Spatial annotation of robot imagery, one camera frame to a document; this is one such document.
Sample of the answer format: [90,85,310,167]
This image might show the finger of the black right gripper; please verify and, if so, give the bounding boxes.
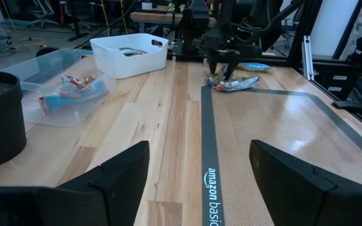
[224,51,241,82]
[206,49,220,75]

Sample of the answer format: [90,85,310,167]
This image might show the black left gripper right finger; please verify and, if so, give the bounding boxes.
[249,139,362,226]

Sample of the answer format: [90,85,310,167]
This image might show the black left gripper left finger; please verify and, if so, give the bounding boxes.
[0,140,151,226]

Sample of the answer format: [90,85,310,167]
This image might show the green blue granola bar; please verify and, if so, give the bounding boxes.
[205,70,229,90]

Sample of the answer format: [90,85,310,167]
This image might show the green orange granola bar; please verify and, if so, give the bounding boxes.
[119,46,148,58]

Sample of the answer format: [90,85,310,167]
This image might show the wooden background table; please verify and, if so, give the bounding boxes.
[129,11,218,34]

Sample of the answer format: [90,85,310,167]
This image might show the white plastic bin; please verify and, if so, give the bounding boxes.
[89,33,170,80]

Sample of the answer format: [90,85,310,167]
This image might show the clear plastic bin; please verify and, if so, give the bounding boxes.
[0,48,118,128]

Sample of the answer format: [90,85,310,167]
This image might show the grey office chair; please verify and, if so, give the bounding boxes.
[26,0,60,28]

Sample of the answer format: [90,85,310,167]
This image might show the silver aluminium post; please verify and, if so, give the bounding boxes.
[301,34,314,82]

